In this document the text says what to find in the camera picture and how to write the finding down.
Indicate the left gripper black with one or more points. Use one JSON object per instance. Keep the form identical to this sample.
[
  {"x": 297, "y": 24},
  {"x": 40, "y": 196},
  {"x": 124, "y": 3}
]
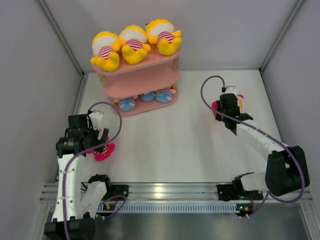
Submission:
[{"x": 96, "y": 142}]

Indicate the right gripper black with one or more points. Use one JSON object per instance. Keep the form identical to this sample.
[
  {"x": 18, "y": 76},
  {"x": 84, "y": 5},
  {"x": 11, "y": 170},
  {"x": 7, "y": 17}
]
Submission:
[{"x": 218, "y": 117}]

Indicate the white pink bear plush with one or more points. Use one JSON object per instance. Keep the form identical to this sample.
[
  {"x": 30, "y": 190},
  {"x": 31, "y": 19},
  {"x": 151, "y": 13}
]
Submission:
[
  {"x": 215, "y": 110},
  {"x": 108, "y": 149}
]

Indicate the boy doll plush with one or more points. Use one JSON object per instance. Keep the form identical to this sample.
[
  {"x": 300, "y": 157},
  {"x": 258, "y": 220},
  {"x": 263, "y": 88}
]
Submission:
[
  {"x": 147, "y": 97},
  {"x": 164, "y": 95},
  {"x": 126, "y": 104}
]

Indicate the yellow frog plush toy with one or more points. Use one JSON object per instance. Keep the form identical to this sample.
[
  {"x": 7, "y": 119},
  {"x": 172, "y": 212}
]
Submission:
[{"x": 161, "y": 32}]

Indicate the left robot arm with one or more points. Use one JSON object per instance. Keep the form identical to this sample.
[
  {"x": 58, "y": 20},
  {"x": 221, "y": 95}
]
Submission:
[{"x": 73, "y": 217}]

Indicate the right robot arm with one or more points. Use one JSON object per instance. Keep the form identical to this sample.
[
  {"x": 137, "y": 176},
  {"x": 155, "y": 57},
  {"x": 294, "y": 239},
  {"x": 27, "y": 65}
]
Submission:
[{"x": 286, "y": 166}]

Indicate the boy doll plush in shelf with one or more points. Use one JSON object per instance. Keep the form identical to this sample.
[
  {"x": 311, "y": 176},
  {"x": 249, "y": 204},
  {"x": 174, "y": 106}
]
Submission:
[{"x": 126, "y": 104}]

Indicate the pink three-tier shelf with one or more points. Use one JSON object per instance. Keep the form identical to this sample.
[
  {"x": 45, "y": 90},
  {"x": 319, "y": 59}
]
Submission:
[{"x": 155, "y": 72}]

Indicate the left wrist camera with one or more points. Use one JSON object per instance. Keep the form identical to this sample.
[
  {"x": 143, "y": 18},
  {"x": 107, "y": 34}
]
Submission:
[{"x": 96, "y": 118}]

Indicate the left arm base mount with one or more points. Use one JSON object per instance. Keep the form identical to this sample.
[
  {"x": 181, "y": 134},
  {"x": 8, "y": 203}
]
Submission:
[{"x": 116, "y": 189}]

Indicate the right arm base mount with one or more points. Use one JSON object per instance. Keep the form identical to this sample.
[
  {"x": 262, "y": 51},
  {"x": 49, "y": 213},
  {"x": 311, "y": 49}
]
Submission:
[{"x": 227, "y": 192}]

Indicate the white slotted cable duct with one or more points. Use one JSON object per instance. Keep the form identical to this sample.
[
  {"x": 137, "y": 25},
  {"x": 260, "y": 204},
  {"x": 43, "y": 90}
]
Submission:
[{"x": 133, "y": 207}]

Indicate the aluminium front rail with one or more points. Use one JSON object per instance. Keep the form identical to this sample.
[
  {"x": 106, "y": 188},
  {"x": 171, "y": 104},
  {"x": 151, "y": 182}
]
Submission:
[{"x": 175, "y": 192}]

